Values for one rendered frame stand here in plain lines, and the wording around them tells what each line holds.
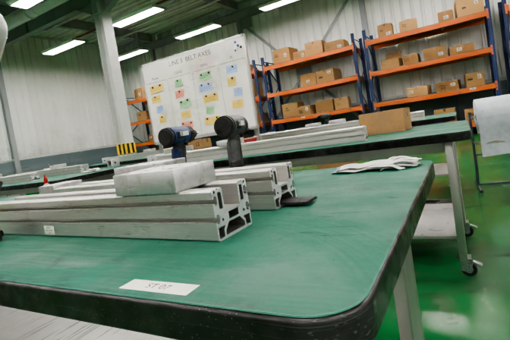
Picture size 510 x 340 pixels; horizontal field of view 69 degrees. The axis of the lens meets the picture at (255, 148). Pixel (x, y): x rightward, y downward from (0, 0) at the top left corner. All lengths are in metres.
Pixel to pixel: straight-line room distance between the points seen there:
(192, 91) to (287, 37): 8.17
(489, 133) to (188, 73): 3.16
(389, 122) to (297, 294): 2.32
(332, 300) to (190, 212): 0.33
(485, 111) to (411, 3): 7.60
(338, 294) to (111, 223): 0.52
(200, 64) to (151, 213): 3.67
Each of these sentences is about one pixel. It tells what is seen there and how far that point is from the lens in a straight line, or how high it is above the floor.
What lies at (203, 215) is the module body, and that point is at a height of 0.82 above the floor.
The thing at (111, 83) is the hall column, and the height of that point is 2.60.
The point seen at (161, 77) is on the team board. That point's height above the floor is 1.74.
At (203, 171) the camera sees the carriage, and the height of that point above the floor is 0.89.
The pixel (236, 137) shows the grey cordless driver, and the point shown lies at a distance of 1.03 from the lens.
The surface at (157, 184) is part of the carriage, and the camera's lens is 0.67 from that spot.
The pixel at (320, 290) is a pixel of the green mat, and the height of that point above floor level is 0.78.
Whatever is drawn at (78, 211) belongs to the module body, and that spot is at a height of 0.84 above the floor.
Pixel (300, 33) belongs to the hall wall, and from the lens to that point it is 12.13.
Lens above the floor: 0.95
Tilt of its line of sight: 3 degrees down
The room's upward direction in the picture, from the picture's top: 9 degrees counter-clockwise
